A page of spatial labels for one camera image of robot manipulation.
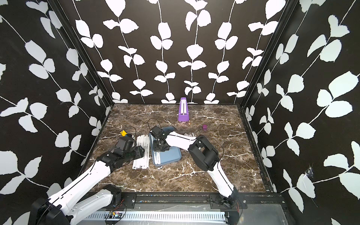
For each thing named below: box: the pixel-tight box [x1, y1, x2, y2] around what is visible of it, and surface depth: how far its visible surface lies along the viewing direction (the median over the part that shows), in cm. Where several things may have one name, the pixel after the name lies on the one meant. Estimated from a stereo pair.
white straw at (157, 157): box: [153, 150, 161, 165], surface depth 91 cm
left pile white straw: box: [132, 134, 150, 170], surface depth 89 cm
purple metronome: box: [178, 97, 190, 122], surface depth 109 cm
